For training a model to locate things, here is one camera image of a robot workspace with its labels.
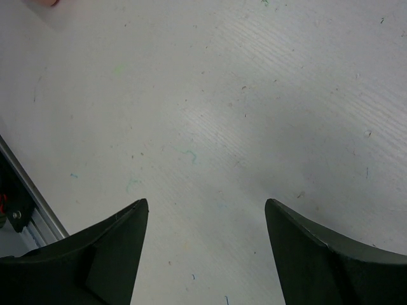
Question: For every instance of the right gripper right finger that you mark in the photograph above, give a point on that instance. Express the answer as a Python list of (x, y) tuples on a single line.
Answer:
[(317, 265)]

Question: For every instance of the aluminium mounting rail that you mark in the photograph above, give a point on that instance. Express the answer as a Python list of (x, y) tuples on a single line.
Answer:
[(43, 229)]

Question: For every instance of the person's hand in background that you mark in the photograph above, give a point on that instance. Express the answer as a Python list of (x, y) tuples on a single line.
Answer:
[(47, 3)]

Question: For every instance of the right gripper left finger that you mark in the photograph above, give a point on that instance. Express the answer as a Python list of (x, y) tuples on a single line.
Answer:
[(97, 265)]

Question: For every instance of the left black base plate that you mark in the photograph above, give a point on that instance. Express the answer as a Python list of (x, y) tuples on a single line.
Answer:
[(17, 203)]

